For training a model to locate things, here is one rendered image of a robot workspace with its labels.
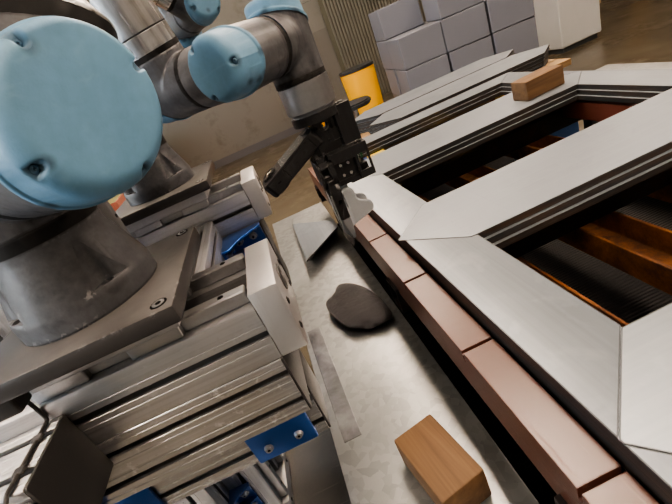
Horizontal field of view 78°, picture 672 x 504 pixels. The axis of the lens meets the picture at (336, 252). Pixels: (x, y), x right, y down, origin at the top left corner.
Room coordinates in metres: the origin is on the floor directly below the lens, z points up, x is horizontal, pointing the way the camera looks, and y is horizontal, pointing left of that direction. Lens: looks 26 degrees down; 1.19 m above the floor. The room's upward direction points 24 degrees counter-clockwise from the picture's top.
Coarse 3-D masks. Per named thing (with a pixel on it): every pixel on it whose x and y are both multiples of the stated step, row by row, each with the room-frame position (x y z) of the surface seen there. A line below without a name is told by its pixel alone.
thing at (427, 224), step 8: (424, 208) 0.70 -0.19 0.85; (416, 216) 0.69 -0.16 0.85; (424, 216) 0.67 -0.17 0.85; (432, 216) 0.66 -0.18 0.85; (440, 216) 0.65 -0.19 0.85; (416, 224) 0.66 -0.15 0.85; (424, 224) 0.64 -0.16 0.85; (432, 224) 0.63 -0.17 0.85; (440, 224) 0.62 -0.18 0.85; (448, 224) 0.61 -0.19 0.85; (416, 232) 0.63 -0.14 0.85; (424, 232) 0.62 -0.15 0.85; (432, 232) 0.61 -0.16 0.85; (440, 232) 0.59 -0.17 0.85; (448, 232) 0.58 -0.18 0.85; (456, 232) 0.57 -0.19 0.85; (464, 232) 0.56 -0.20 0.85
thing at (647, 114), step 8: (640, 104) 0.75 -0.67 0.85; (648, 104) 0.73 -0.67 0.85; (624, 112) 0.74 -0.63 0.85; (632, 112) 0.73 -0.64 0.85; (640, 112) 0.71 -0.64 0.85; (648, 112) 0.70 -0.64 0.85; (656, 112) 0.68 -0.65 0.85; (664, 112) 0.67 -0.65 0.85; (616, 120) 0.72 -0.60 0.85; (624, 120) 0.71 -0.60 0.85; (632, 120) 0.69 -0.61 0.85; (640, 120) 0.68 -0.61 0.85; (648, 120) 0.67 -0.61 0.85; (656, 120) 0.65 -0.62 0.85; (664, 120) 0.64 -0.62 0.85
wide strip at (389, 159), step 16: (576, 80) 1.05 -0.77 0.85; (512, 96) 1.15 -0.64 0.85; (544, 96) 1.04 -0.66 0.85; (480, 112) 1.14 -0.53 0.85; (496, 112) 1.08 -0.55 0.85; (512, 112) 1.02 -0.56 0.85; (448, 128) 1.12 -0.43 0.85; (464, 128) 1.06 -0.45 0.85; (480, 128) 1.01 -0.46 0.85; (400, 144) 1.16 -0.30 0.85; (416, 144) 1.10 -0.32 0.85; (432, 144) 1.04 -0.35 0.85; (368, 160) 1.15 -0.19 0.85; (384, 160) 1.08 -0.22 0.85; (400, 160) 1.03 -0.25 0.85
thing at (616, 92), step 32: (480, 96) 1.35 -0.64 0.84; (576, 96) 1.01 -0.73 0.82; (608, 96) 0.91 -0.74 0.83; (640, 96) 0.83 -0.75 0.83; (416, 128) 1.33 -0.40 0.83; (512, 128) 1.00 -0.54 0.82; (416, 160) 1.00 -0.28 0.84; (640, 160) 0.56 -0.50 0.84; (576, 192) 0.56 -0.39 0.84; (608, 192) 0.54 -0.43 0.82; (384, 224) 0.74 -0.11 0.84; (512, 224) 0.55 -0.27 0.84; (544, 224) 0.54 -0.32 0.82; (416, 256) 0.59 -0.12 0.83; (448, 288) 0.48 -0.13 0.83; (480, 320) 0.39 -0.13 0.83; (512, 352) 0.33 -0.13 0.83; (544, 384) 0.28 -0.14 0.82; (576, 416) 0.24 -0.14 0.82; (608, 448) 0.20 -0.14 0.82; (640, 480) 0.17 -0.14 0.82
